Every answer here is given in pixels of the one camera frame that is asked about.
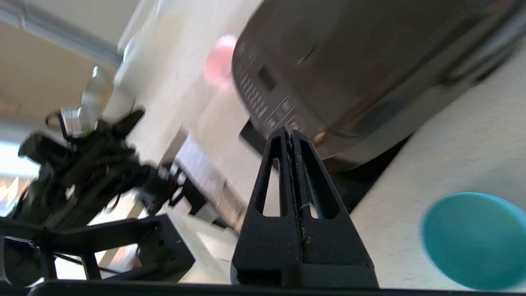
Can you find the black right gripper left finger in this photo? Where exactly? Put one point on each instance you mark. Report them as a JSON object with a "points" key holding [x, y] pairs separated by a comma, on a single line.
{"points": [[267, 246]]}

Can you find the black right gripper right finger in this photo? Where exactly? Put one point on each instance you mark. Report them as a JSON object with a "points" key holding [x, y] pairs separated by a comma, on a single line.
{"points": [[333, 246]]}

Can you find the blue bowl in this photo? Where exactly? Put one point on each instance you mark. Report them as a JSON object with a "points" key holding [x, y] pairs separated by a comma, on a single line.
{"points": [[476, 242]]}

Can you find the pink bowl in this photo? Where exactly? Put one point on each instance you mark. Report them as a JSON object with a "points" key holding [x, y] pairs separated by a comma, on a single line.
{"points": [[220, 61]]}

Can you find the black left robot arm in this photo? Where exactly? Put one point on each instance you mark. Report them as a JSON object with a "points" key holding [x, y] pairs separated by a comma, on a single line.
{"points": [[82, 176]]}

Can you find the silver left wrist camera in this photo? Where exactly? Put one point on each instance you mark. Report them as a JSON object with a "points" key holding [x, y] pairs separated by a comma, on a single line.
{"points": [[96, 94]]}

